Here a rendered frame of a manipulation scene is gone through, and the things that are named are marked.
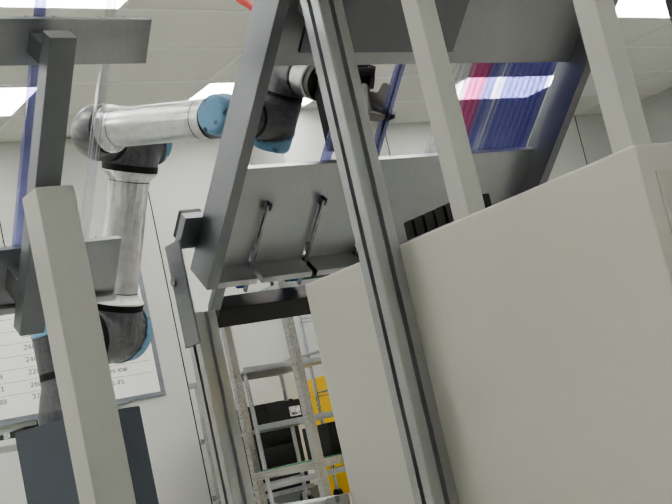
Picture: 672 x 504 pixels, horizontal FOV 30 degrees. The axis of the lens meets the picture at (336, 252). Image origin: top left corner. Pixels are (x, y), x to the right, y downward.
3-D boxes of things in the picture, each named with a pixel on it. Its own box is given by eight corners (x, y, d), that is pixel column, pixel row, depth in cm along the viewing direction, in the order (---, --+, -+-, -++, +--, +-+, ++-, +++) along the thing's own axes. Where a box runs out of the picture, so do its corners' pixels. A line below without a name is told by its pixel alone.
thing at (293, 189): (211, 274, 205) (202, 263, 207) (507, 237, 243) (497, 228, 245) (236, 174, 196) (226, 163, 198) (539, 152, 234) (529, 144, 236)
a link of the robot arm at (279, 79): (284, 89, 242) (295, 46, 240) (316, 103, 234) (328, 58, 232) (251, 83, 237) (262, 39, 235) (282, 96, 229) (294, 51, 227)
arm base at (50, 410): (23, 430, 250) (14, 382, 252) (83, 420, 262) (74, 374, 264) (70, 417, 241) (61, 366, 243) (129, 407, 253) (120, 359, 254)
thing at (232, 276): (217, 289, 204) (197, 264, 209) (513, 250, 242) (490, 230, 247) (219, 283, 204) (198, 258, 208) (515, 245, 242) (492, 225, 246)
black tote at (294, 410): (269, 427, 760) (264, 404, 762) (236, 435, 779) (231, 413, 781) (313, 418, 790) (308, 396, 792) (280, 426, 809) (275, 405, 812)
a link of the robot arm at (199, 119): (43, 102, 249) (227, 79, 220) (85, 106, 258) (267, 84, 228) (44, 160, 249) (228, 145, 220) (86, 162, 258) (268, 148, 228)
